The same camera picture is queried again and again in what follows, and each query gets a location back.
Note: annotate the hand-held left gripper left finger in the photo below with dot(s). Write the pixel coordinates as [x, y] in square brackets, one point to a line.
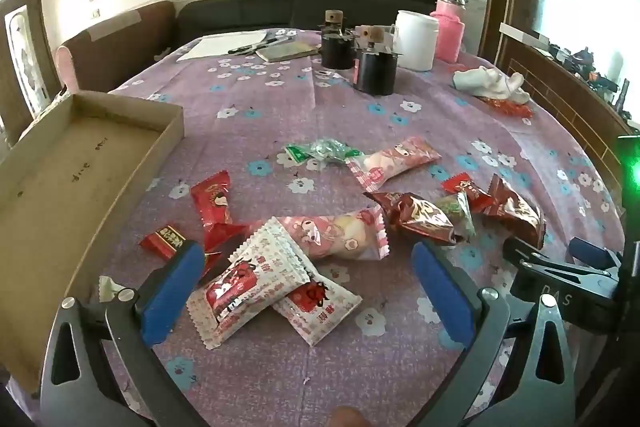
[170, 297]

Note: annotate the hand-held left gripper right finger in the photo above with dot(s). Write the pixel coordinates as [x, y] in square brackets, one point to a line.
[442, 292]

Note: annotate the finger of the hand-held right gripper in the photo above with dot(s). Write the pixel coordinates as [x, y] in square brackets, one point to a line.
[560, 292]
[595, 254]

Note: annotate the small red candy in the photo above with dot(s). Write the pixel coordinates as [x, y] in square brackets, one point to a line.
[162, 239]

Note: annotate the white red snack packet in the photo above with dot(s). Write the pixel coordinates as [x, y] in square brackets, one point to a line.
[320, 312]
[240, 287]

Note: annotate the dark red foil packet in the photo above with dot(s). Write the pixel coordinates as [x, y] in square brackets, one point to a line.
[520, 209]
[420, 217]

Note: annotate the small green snack packet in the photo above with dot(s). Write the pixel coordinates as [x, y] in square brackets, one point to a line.
[456, 207]

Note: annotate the long red snack packet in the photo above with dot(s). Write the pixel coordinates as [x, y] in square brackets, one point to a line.
[215, 207]

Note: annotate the small red snack packet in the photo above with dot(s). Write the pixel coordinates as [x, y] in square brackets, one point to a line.
[462, 187]

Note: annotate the pink cartoon snack packet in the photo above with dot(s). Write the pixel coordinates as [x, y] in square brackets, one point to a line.
[325, 232]
[390, 162]

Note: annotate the shallow cardboard box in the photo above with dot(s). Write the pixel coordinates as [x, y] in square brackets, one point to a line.
[75, 167]

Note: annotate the clear green candy wrapper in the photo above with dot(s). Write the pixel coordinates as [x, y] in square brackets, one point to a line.
[325, 150]

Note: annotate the small white wrapper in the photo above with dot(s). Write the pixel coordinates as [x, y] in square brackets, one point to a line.
[107, 287]

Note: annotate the brown wooden cabinet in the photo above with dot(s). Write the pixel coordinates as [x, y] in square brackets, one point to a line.
[560, 92]

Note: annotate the clutter of dark gadgets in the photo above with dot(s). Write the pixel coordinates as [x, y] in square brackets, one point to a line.
[590, 67]

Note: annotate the flat red packet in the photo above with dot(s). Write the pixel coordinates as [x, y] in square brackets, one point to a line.
[510, 108]

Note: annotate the white crumpled cloth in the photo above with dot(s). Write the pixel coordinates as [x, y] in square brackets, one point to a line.
[485, 82]

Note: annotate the purple floral tablecloth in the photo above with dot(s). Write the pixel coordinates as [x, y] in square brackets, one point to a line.
[280, 107]

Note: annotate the black cylinder with wooden knob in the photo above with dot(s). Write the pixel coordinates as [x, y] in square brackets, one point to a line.
[375, 72]
[337, 52]

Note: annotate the white plastic jar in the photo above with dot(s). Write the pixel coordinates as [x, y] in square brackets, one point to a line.
[415, 42]

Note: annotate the pink chair back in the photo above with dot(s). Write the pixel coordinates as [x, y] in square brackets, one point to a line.
[66, 67]

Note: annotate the pink water bottle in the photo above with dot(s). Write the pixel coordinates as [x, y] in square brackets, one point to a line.
[447, 32]

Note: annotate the white paper sheet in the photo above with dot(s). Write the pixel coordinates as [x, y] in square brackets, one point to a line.
[215, 44]

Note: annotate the brown armchair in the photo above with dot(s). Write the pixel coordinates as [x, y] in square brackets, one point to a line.
[120, 42]

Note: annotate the black pen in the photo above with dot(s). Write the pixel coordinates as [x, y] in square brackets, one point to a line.
[255, 47]

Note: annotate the wooden glass door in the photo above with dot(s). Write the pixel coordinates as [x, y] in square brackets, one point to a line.
[20, 47]

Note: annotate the dark grey sofa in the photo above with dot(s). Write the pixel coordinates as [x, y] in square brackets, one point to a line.
[240, 12]

